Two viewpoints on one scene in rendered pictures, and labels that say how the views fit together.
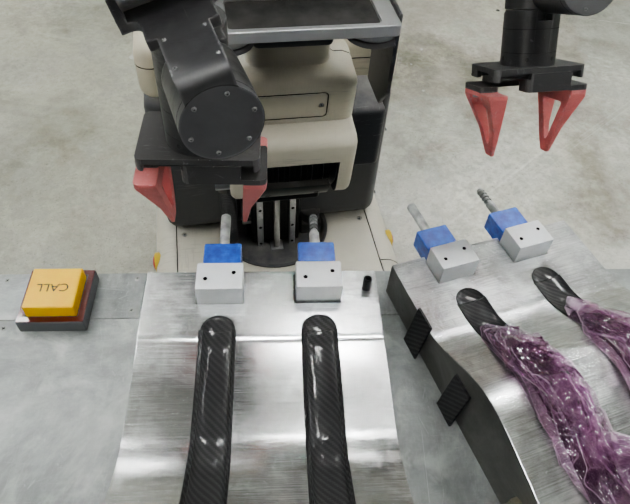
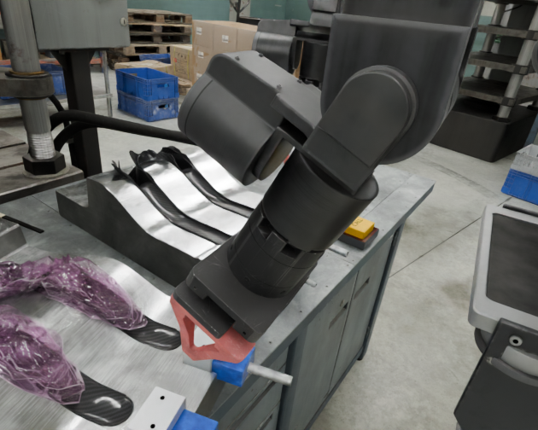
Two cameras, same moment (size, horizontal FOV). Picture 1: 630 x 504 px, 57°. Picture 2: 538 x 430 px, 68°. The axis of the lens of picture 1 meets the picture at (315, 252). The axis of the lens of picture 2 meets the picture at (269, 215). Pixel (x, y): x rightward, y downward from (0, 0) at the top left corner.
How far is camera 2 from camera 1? 0.86 m
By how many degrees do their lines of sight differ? 89
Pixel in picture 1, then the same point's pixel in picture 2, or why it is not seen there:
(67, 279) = (359, 226)
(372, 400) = (174, 238)
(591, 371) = (44, 307)
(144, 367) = not seen: hidden behind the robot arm
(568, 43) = not seen: outside the picture
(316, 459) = (177, 214)
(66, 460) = not seen: hidden behind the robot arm
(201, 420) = (232, 205)
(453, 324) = (167, 315)
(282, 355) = (231, 228)
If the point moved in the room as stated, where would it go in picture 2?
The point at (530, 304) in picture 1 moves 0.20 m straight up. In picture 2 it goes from (118, 370) to (97, 223)
